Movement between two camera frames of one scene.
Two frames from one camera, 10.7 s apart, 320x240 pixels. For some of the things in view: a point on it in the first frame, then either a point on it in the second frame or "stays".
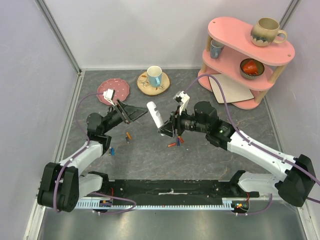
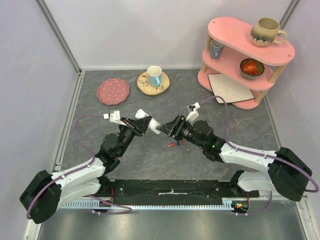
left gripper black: (128, 113) -> (140, 129)
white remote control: (155, 115) -> (140, 114)
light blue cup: (154, 74) stays
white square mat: (233, 91) stays
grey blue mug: (215, 49) stays
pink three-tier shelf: (231, 53) stays
